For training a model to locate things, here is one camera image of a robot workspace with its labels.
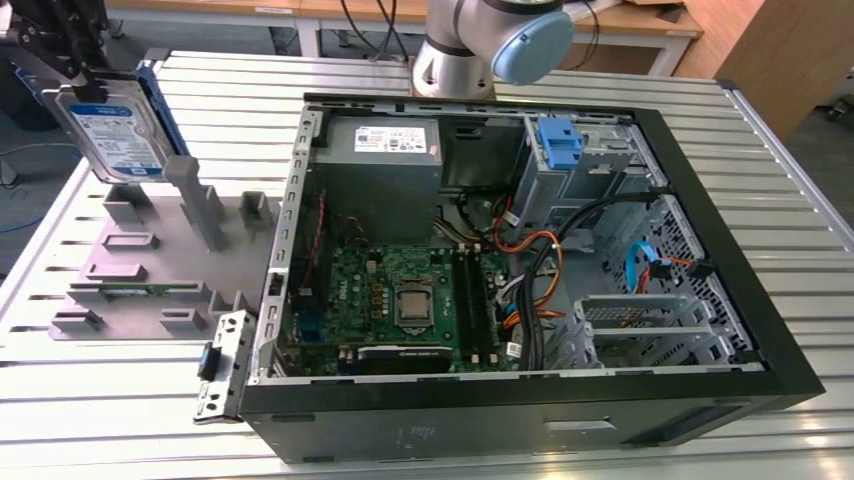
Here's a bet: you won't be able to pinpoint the yellow black wire bundle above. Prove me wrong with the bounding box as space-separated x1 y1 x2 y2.
431 214 499 247

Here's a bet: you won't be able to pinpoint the metal expansion slot bracket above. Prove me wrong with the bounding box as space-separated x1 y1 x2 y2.
192 308 259 425

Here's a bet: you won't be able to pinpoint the long desk white legs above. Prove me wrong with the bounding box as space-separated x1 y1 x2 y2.
105 0 428 57

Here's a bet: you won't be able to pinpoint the blue drive bay latch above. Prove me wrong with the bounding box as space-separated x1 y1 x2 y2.
536 117 583 171

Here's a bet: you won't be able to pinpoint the grey power supply unit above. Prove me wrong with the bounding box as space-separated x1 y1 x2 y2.
311 115 445 246

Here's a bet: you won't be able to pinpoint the metal CPU socket cover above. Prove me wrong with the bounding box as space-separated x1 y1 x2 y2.
389 276 443 336

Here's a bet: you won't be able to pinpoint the green motherboard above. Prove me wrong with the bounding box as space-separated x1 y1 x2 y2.
276 243 528 376

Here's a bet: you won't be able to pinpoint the grey parts rack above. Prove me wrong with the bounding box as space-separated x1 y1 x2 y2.
46 156 285 346

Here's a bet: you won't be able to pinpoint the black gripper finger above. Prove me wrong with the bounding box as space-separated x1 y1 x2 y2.
64 0 113 71
10 18 109 102

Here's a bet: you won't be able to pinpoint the black PC case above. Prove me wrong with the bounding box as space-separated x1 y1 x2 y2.
236 92 827 464

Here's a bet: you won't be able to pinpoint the wooden desk white legs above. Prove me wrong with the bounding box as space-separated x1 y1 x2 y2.
572 0 707 77

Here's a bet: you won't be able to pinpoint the red power wire black connector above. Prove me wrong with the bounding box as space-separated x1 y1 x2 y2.
663 257 716 282

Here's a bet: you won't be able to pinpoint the black graphics card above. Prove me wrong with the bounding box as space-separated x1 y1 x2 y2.
356 344 455 375

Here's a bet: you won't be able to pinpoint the metal optical drive cage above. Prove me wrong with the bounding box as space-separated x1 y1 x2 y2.
512 117 668 236

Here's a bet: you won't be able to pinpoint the wooden cabinet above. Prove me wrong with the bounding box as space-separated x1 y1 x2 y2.
672 0 854 146

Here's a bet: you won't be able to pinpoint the hard disk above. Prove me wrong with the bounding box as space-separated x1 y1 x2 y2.
12 59 192 185

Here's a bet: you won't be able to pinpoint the black waste bin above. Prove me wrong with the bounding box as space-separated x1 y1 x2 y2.
5 62 65 132

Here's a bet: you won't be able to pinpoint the silver CPU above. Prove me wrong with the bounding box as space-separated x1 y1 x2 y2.
397 291 435 321

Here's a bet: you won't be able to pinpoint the metal disk bay cage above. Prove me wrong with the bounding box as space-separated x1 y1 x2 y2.
543 292 762 371

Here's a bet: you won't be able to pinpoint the green RAM stick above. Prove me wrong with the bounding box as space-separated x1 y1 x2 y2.
99 285 168 299

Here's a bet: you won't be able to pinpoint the black RAM slot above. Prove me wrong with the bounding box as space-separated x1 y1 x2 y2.
452 243 483 364
469 243 500 364

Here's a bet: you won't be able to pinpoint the thick black case cable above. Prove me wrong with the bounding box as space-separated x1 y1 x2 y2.
519 189 668 372

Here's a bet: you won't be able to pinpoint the thin red wire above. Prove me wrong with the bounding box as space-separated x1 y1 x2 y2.
296 189 328 301

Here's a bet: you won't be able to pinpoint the orange wire bundle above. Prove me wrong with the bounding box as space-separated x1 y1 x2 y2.
492 229 567 331

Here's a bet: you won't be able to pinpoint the blue data wire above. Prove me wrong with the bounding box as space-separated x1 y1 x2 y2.
624 239 674 295

